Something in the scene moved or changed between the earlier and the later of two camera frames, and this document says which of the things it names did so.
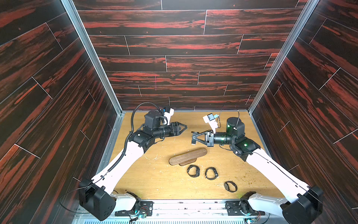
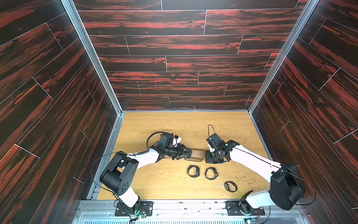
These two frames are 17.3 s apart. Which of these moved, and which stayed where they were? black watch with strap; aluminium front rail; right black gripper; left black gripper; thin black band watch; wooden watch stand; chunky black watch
Moved: wooden watch stand; left black gripper; right black gripper
Stayed: black watch with strap; aluminium front rail; thin black band watch; chunky black watch
